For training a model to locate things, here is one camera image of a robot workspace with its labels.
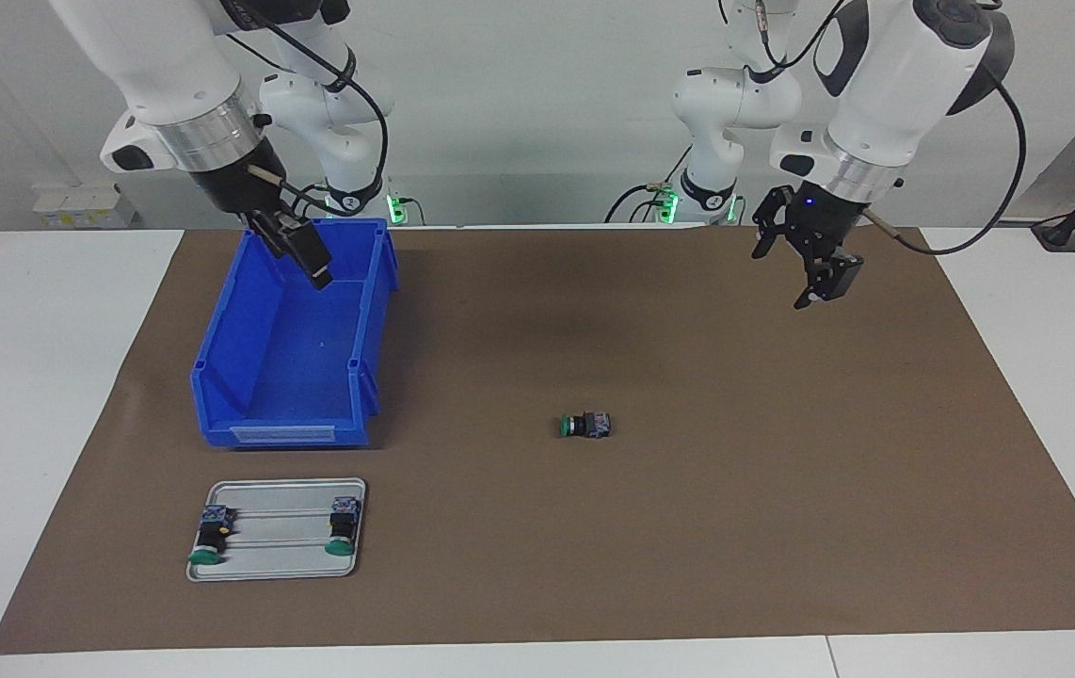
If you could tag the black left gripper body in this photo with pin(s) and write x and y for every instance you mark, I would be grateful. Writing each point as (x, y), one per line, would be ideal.
(825, 217)

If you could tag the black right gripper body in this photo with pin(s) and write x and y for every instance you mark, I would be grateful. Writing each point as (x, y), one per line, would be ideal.
(236, 179)

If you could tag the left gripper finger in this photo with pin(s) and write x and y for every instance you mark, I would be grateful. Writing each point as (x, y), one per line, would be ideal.
(773, 212)
(834, 273)

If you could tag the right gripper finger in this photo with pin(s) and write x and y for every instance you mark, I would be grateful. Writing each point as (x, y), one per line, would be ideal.
(307, 252)
(264, 234)

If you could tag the green push button switch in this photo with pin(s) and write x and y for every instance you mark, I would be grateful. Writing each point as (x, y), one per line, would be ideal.
(210, 537)
(343, 527)
(594, 426)

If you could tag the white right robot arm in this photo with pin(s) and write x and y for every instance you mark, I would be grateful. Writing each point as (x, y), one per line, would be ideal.
(161, 66)

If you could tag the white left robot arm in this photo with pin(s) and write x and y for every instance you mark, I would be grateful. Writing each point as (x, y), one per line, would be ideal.
(895, 75)

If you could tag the blue plastic storage bin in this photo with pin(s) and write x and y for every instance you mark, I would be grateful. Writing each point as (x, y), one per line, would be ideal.
(293, 358)

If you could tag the silver metal tray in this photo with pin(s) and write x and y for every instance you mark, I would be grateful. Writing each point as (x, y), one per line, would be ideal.
(279, 504)

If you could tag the brown table mat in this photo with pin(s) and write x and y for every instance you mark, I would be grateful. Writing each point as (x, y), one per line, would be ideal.
(594, 546)

